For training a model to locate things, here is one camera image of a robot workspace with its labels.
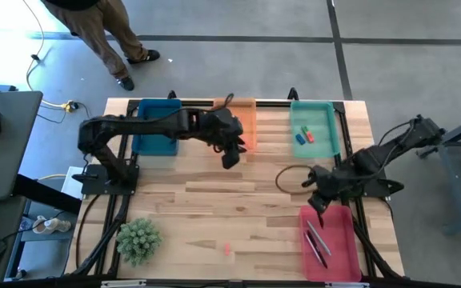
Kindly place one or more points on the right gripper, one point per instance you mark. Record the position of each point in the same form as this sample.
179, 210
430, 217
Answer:
324, 182

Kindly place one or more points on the green artificial plant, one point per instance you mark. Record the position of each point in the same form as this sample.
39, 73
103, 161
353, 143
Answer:
138, 242

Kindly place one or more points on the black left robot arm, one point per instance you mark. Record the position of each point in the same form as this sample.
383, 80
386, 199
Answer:
142, 124

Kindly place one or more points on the blue eraser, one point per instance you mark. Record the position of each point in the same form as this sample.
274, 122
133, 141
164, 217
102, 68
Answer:
300, 139

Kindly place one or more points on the black click pen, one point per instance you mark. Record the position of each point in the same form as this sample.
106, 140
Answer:
321, 258

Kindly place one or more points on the green eraser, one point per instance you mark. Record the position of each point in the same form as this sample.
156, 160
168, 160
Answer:
305, 129

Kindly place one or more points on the dark blue plastic bin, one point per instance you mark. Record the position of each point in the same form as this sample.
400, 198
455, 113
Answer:
154, 146

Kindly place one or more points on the white box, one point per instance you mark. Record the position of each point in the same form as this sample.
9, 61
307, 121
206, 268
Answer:
70, 186

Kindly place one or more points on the pale teal pen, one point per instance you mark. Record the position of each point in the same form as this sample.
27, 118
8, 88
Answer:
319, 238

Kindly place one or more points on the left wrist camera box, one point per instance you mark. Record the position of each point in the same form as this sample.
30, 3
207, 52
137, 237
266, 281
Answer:
230, 159

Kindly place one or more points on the red plastic bin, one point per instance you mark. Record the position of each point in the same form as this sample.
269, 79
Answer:
342, 240

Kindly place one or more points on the person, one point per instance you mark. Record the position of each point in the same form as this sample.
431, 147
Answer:
94, 32

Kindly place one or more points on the orange plastic bin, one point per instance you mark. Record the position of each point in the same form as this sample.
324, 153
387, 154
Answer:
250, 124

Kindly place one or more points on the teal plastic bin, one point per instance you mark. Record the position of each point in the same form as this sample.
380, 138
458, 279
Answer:
318, 116

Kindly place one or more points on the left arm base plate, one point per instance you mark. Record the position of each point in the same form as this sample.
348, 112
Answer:
94, 186

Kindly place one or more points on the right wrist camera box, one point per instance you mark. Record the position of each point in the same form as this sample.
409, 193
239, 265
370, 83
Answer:
318, 204

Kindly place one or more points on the yellow power plug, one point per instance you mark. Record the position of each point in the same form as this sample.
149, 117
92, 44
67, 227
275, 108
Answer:
69, 106

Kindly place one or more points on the clear pen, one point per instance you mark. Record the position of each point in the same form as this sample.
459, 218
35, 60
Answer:
311, 245

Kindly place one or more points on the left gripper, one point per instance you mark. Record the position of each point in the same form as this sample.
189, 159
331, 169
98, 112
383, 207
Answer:
218, 128

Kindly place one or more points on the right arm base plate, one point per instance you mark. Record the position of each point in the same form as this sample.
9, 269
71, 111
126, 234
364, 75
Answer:
378, 188

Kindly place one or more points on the black desk crossbar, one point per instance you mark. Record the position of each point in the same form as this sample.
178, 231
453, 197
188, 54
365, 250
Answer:
46, 194

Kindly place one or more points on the grey side table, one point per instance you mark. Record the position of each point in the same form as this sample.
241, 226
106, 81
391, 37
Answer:
448, 180

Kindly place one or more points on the pink eraser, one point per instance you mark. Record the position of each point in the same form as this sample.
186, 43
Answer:
227, 250

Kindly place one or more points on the grey desk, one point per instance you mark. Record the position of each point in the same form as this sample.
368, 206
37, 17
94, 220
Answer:
10, 152

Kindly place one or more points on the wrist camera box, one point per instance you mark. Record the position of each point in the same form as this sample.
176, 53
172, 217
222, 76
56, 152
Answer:
318, 204
230, 159

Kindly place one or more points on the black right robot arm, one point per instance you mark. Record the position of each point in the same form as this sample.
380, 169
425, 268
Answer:
386, 150

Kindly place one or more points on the black aluminium table frame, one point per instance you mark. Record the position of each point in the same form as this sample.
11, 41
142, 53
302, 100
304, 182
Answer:
198, 103

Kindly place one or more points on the red eraser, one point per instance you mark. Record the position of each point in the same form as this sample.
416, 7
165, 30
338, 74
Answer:
310, 137

